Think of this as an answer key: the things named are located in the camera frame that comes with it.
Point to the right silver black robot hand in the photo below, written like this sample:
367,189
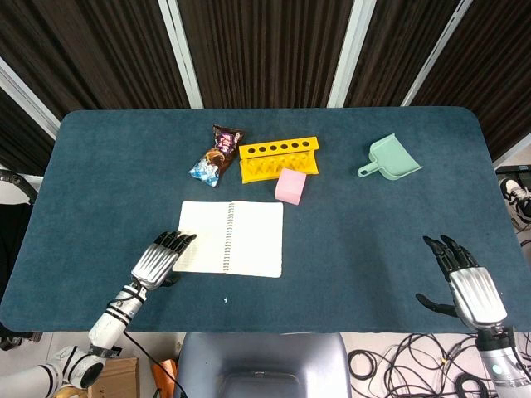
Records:
477,294

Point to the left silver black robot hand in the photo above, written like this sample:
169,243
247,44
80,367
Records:
151,261

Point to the white spiral notebook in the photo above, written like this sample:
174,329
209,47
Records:
257,236

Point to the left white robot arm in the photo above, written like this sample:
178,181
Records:
112,323

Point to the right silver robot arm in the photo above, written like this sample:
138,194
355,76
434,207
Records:
502,369

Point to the black white sneaker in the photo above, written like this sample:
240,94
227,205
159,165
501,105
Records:
516,201

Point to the orange plastic object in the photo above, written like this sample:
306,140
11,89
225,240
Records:
164,377

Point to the dark chocolate snack bag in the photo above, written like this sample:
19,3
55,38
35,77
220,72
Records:
215,159

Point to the brown cardboard box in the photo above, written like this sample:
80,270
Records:
120,379

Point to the black equipment base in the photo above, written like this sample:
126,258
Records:
514,172

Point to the blue table cloth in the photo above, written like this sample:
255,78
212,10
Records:
352,248

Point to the black office chair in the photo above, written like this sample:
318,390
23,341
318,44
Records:
14,232

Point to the yellow test tube rack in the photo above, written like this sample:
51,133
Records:
259,170

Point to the pink cube box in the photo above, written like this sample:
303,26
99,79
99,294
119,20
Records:
289,186

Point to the mint green dustpan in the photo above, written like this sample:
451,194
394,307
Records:
392,159

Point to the white partition post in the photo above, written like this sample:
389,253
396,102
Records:
350,54
435,54
29,99
182,54

